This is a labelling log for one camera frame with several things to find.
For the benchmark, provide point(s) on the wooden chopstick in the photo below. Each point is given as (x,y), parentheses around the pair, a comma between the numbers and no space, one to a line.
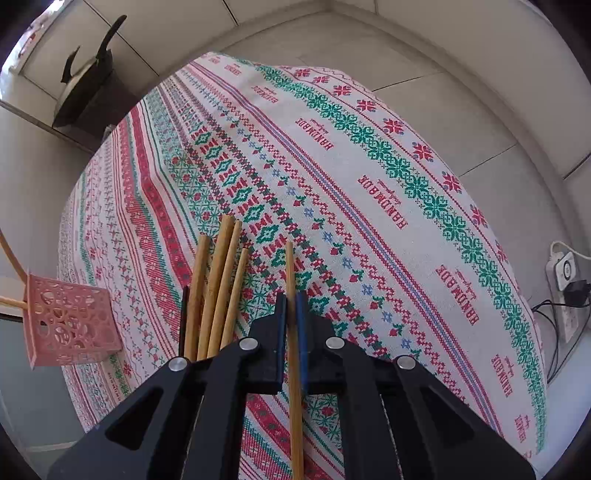
(236,295)
(11,302)
(227,286)
(11,261)
(292,360)
(198,300)
(219,277)

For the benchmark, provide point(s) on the pink perforated utensil holder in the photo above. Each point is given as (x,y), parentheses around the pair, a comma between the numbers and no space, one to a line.
(69,323)

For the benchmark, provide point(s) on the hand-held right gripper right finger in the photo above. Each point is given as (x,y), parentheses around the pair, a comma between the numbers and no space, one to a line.
(301,332)

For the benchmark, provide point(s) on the red green patterned tablecloth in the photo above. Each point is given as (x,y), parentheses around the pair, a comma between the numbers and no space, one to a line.
(369,230)

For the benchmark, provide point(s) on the white plug adapter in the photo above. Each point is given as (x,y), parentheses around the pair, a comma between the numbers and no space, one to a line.
(565,271)

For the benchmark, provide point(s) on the white power strip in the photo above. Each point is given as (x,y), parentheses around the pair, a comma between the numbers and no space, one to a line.
(570,318)

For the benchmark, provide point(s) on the black stand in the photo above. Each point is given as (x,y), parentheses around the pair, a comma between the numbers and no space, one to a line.
(115,106)

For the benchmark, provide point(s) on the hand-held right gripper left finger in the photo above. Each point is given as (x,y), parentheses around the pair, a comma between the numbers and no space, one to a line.
(279,332)

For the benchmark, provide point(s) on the black chopstick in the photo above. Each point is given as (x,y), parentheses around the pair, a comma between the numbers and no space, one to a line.
(184,323)

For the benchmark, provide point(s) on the black power adapter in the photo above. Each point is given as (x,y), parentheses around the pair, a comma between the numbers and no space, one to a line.
(578,294)

